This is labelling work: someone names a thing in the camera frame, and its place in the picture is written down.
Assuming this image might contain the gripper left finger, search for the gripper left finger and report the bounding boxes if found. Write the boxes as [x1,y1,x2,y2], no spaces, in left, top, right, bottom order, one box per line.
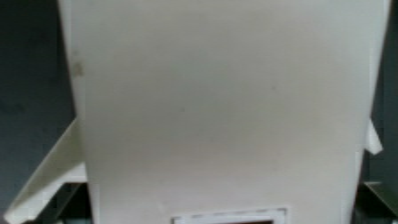
[41,183,93,224]

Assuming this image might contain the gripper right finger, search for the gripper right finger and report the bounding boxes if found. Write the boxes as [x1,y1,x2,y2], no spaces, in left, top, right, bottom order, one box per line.
[357,182,398,224]

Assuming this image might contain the white cabinet top block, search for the white cabinet top block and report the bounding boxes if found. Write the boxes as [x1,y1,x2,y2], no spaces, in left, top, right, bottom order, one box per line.
[59,0,393,224]

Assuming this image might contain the white U-shaped obstacle fence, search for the white U-shaped obstacle fence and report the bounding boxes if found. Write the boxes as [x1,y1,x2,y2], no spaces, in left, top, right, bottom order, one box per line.
[4,121,87,224]

